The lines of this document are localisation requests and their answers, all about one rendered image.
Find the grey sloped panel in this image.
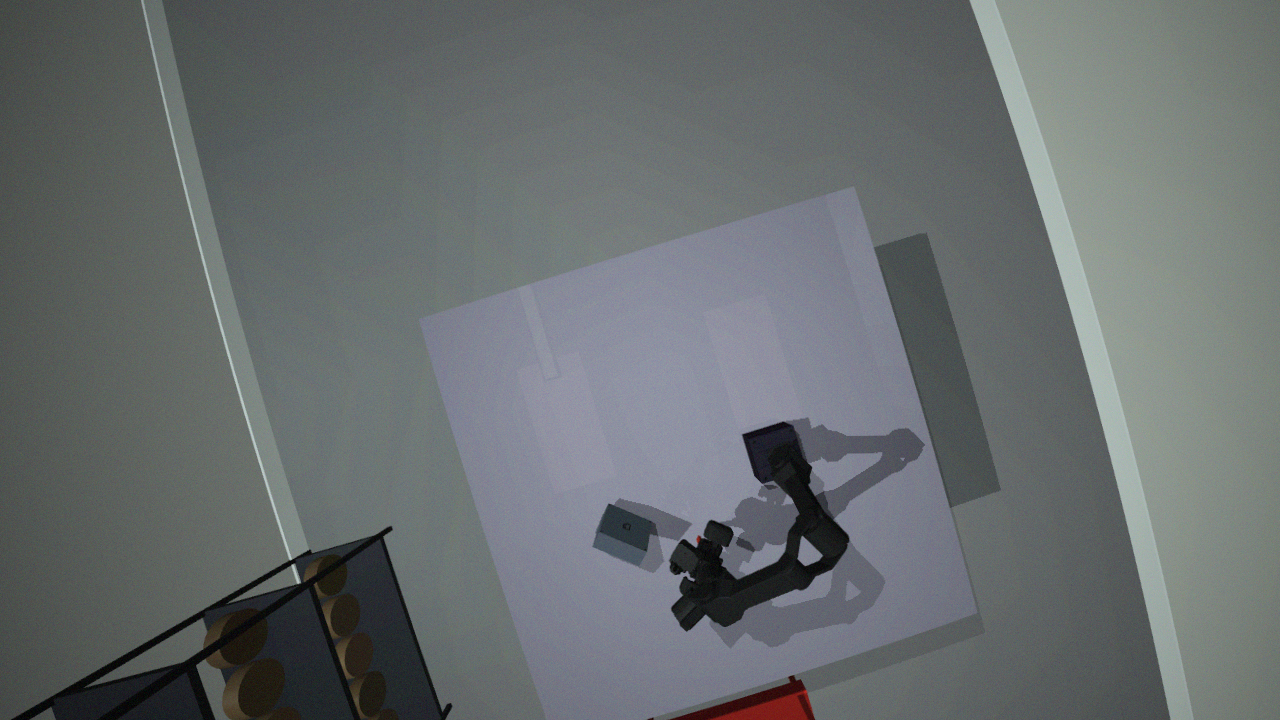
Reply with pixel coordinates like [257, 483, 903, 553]
[593, 503, 652, 566]

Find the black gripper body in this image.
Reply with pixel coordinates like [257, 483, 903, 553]
[678, 520, 733, 594]

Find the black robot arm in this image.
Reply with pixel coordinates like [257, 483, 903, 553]
[669, 441, 849, 632]

